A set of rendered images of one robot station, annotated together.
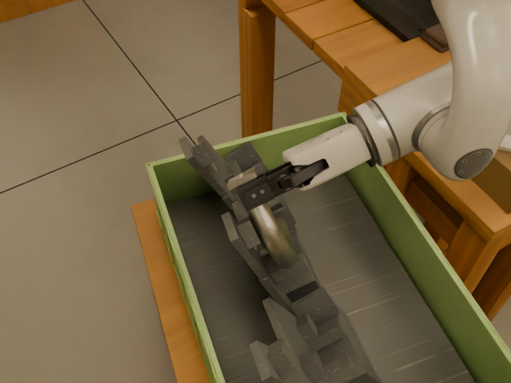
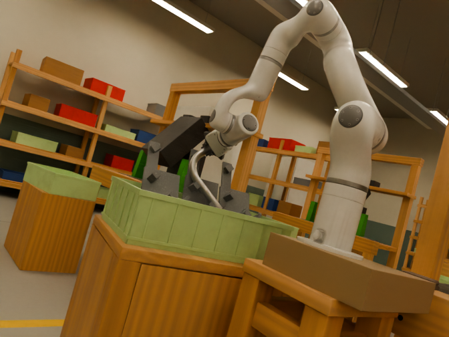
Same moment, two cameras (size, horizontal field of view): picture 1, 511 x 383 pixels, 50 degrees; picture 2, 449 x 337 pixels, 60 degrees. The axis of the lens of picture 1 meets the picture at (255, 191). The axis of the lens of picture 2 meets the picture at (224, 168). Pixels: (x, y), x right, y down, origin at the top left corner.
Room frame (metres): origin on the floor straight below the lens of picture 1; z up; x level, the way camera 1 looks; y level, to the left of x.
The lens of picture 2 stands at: (0.33, -1.59, 1.03)
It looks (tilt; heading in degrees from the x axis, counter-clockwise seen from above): 3 degrees up; 82
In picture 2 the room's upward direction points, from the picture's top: 15 degrees clockwise
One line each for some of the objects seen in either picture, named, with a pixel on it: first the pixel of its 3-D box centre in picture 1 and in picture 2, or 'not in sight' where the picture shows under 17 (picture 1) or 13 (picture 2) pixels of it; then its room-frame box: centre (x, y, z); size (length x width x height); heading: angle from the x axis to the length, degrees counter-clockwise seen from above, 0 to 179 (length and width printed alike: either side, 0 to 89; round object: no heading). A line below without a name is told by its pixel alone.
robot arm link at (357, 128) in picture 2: not in sight; (353, 146); (0.82, -0.54, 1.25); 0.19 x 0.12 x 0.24; 46
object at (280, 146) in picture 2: not in sight; (274, 195); (2.39, 5.71, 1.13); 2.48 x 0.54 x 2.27; 122
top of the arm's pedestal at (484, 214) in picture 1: (493, 157); (319, 287); (0.83, -0.53, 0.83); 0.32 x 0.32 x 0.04; 29
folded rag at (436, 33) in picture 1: (446, 34); (418, 279); (1.16, -0.47, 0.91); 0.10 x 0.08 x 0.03; 120
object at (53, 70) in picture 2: not in sight; (89, 144); (-1.16, 5.48, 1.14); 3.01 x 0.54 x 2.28; 32
